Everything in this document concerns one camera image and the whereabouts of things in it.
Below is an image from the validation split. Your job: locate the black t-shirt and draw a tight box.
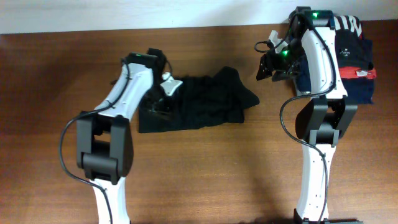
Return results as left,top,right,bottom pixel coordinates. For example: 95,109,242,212
138,67,260,133

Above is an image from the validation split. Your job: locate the black folded printed shirt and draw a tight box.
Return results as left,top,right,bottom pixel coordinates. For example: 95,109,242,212
334,15,374,70

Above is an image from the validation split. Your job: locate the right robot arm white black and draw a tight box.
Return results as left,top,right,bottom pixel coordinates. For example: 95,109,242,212
256,7,358,223

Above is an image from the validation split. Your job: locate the navy folded garment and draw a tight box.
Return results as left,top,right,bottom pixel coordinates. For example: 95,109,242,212
295,58,374,104

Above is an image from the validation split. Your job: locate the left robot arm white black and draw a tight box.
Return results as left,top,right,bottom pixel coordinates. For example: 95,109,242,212
76,48,182,223

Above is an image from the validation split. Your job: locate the grey folded garment bottom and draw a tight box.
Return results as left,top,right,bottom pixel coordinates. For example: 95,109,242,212
293,79,310,96

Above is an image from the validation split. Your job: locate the red folded garment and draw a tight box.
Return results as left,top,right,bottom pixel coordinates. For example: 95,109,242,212
339,67,377,80

